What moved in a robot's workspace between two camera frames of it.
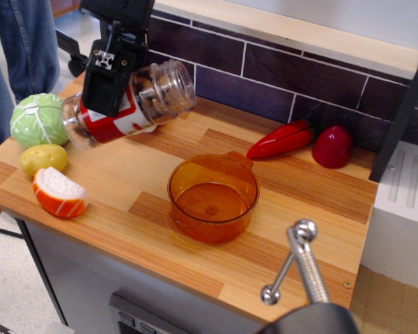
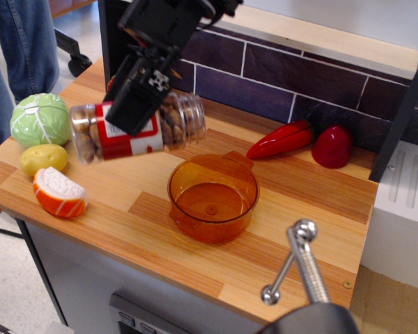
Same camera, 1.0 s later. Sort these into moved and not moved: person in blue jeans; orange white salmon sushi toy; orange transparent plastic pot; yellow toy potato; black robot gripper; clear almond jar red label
Moved: black robot gripper; clear almond jar red label
Not moved: person in blue jeans; orange transparent plastic pot; orange white salmon sushi toy; yellow toy potato
